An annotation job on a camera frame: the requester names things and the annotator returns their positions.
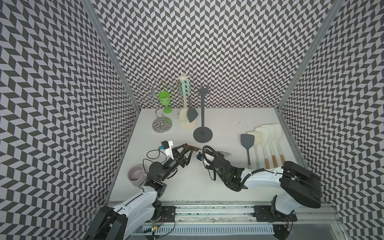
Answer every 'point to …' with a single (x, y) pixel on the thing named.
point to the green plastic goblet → (164, 96)
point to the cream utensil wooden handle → (271, 134)
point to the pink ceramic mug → (136, 176)
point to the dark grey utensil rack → (202, 134)
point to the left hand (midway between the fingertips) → (190, 147)
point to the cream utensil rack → (184, 120)
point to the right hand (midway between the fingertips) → (207, 150)
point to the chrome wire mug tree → (162, 124)
